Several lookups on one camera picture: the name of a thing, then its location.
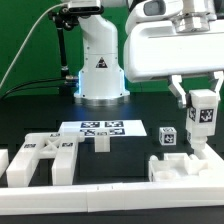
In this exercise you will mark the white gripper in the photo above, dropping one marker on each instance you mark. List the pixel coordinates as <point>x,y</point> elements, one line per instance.
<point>175,37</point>

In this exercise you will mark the white chair seat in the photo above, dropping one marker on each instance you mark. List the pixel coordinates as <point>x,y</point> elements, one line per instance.
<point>184,167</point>

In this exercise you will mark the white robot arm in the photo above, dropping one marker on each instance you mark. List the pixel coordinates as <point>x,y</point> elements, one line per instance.
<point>101,78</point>

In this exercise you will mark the white chair backrest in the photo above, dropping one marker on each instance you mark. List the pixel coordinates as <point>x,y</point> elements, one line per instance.
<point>61,147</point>

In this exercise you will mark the white turned spindle rod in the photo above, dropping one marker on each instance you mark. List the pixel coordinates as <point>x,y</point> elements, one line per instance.
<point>153,158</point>

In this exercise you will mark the white marker base sheet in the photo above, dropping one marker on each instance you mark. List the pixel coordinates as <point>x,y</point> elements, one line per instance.
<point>115,127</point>

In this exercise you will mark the white block far left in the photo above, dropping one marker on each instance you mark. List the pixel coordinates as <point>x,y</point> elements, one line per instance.
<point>4,160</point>

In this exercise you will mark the white boundary frame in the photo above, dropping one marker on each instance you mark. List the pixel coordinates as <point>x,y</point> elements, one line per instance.
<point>115,196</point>

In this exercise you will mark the overhead camera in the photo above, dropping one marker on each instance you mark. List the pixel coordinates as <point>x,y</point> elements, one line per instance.
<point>84,6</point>

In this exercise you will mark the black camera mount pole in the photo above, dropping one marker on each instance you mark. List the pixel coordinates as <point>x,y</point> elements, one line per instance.
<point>64,21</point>

